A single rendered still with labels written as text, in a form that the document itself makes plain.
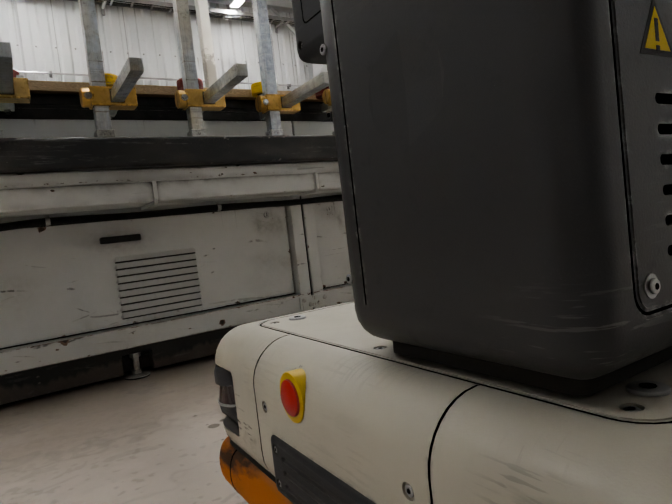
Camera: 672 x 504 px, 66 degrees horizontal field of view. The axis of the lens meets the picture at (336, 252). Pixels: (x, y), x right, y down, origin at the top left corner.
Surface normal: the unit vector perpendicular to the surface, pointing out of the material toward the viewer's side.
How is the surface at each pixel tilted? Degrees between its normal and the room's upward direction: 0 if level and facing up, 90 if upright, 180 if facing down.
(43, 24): 90
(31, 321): 90
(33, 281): 90
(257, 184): 90
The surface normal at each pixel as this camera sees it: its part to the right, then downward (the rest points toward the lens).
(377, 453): -0.84, 0.12
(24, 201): 0.52, -0.01
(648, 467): -0.44, -0.81
